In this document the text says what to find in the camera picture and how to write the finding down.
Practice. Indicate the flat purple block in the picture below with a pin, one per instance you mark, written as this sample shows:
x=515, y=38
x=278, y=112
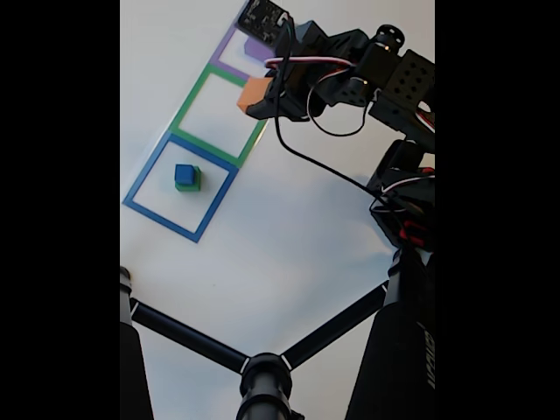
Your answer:
x=258, y=49

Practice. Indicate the black tripod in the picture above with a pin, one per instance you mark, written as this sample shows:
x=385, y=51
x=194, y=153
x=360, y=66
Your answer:
x=262, y=380

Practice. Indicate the green square frame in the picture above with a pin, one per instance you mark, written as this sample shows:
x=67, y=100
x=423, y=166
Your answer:
x=223, y=146

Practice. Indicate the green cube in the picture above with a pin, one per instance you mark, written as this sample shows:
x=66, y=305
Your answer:
x=196, y=181

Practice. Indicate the red black table clamp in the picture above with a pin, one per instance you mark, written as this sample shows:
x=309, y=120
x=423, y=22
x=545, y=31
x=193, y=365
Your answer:
x=411, y=232

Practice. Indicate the blue square frame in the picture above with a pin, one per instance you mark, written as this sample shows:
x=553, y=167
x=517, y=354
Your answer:
x=175, y=223

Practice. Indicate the purple square frame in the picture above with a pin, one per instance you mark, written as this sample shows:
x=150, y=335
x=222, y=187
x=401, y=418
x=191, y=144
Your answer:
x=225, y=44

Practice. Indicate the small blue cube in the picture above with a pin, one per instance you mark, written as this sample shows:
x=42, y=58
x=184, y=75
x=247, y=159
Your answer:
x=184, y=173

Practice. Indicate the orange cube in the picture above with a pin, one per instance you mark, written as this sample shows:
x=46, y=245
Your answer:
x=254, y=94

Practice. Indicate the gripper camera board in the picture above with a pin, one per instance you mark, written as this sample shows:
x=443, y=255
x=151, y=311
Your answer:
x=262, y=19

